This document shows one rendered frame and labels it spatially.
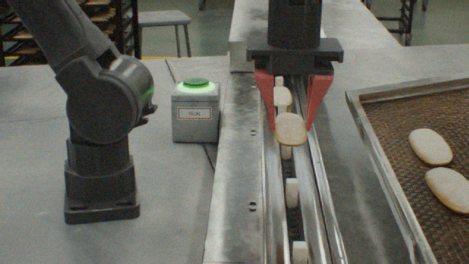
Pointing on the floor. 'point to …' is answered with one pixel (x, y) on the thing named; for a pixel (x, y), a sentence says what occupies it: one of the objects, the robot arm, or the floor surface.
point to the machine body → (354, 26)
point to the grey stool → (163, 17)
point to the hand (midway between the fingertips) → (290, 122)
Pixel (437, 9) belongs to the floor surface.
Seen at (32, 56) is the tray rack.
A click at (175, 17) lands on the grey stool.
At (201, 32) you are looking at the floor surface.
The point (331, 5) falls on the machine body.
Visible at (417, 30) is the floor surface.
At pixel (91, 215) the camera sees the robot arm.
